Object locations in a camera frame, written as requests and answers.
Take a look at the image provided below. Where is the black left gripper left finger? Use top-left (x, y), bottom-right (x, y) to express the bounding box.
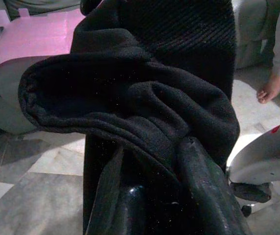
top-left (112, 185), bottom-right (153, 235)

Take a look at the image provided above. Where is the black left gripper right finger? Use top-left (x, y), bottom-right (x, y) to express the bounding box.
top-left (176, 137), bottom-right (253, 235)

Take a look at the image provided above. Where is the black garment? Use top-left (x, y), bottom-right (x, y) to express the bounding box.
top-left (18, 0), bottom-right (241, 235)

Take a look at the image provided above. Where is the grey green leather sofa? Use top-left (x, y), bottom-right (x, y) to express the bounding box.
top-left (0, 0), bottom-right (280, 147)

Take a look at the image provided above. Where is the pink foam mat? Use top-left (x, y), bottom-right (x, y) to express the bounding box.
top-left (0, 8), bottom-right (86, 79)

